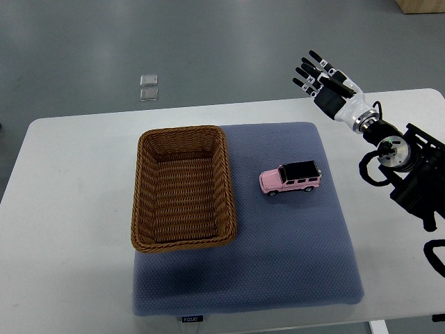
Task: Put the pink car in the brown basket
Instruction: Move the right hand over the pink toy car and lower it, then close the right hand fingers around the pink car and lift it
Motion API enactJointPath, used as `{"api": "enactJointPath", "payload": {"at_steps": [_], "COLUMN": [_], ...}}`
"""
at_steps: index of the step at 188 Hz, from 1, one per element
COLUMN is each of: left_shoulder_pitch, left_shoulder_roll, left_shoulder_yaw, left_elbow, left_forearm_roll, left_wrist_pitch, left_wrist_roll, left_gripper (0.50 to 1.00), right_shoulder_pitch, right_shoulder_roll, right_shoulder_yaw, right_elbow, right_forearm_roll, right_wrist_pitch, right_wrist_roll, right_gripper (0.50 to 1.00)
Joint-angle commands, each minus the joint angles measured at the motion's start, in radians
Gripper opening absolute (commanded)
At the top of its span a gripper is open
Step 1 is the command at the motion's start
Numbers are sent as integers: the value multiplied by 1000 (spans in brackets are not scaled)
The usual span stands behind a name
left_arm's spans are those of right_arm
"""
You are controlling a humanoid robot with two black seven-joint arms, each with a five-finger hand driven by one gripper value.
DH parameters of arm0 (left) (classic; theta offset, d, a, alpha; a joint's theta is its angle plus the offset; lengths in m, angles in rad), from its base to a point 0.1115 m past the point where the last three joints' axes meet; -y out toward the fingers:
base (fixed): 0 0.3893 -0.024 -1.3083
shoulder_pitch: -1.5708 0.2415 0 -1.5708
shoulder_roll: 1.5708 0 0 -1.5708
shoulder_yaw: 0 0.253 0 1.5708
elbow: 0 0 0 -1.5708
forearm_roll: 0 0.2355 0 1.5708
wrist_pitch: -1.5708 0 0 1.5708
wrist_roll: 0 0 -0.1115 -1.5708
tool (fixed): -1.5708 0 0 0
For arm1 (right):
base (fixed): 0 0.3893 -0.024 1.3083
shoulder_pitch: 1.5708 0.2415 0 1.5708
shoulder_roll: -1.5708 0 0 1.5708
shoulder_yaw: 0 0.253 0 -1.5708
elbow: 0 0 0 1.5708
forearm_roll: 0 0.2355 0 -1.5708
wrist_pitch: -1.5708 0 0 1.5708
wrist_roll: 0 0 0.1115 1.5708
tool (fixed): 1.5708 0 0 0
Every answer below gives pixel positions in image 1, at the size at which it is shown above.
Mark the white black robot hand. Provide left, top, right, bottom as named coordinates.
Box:
left=293, top=50, right=378, bottom=133

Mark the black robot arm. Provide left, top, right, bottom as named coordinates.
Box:
left=293, top=50, right=444, bottom=232

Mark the pink toy car black roof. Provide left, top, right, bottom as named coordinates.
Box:
left=259, top=161, right=323, bottom=196

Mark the brown wicker basket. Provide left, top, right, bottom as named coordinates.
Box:
left=131, top=125, right=237, bottom=253

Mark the wooden box corner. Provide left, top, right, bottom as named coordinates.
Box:
left=396, top=0, right=445, bottom=15

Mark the upper floor socket plate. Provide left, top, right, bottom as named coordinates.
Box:
left=140, top=74, right=158, bottom=87

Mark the floor socket plate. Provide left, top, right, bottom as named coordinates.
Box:
left=139, top=88, right=159, bottom=102
left=140, top=74, right=158, bottom=87

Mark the lower floor socket plate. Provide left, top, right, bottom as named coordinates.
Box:
left=139, top=88, right=159, bottom=102

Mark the blue-grey cushion mat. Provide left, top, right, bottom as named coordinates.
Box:
left=133, top=122, right=364, bottom=316

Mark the black cable loop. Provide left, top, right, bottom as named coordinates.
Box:
left=423, top=239, right=445, bottom=278

